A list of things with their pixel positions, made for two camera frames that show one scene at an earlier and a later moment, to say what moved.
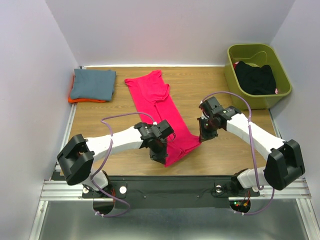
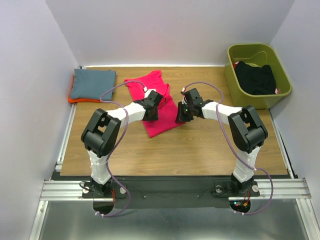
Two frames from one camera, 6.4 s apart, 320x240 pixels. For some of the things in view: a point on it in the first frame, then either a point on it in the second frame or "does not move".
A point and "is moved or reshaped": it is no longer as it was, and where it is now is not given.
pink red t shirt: [150, 93] is moved or reshaped
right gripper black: [205, 135] to [180, 117]
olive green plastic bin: [253, 73] does not move
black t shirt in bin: [256, 80] does not move
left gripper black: [159, 157] to [155, 117]
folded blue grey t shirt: [93, 84] does not move
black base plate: [169, 192] does not move
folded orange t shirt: [81, 100] does not move
